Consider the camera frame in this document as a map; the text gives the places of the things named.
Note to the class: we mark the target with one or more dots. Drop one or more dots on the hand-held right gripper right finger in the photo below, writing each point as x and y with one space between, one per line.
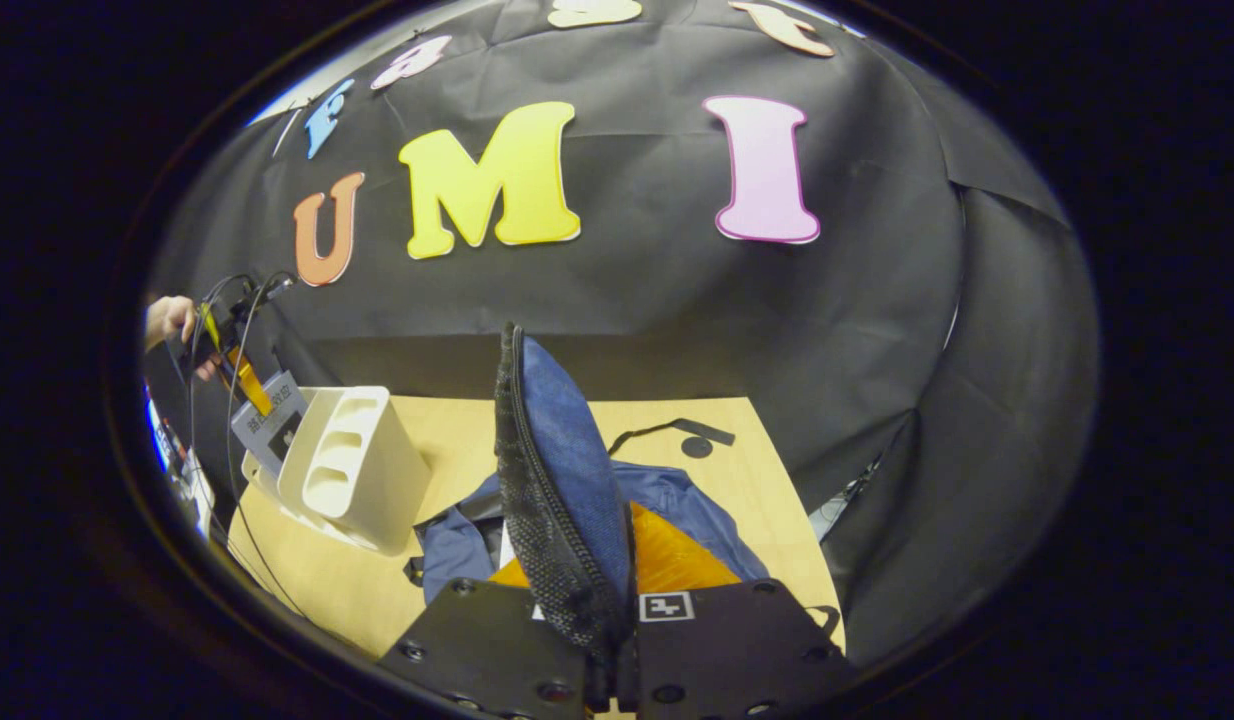
727 650

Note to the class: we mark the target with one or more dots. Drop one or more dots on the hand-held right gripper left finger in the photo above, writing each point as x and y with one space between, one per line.
487 650

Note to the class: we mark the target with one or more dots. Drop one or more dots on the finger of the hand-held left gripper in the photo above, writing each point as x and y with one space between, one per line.
249 380

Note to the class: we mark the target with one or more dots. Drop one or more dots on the white plastic bookshelf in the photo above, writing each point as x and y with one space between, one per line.
367 480

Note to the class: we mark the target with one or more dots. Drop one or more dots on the blue schoolbag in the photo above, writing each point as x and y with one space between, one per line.
567 450

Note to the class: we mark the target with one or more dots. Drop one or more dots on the colourful printed panel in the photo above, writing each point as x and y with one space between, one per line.
182 470

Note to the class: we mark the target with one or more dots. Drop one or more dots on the black backdrop cloth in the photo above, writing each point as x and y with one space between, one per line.
627 290

